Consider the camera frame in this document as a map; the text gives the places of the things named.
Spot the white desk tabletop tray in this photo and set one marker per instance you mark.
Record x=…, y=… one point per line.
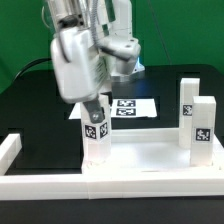
x=150, y=150

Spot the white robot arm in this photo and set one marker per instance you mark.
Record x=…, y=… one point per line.
x=102, y=18

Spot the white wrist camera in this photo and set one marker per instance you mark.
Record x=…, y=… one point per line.
x=123, y=53

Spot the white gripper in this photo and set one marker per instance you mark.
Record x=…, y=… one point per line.
x=81, y=78

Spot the white U-shaped fence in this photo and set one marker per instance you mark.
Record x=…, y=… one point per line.
x=94, y=186

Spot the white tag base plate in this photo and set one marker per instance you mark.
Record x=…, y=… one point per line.
x=122, y=108

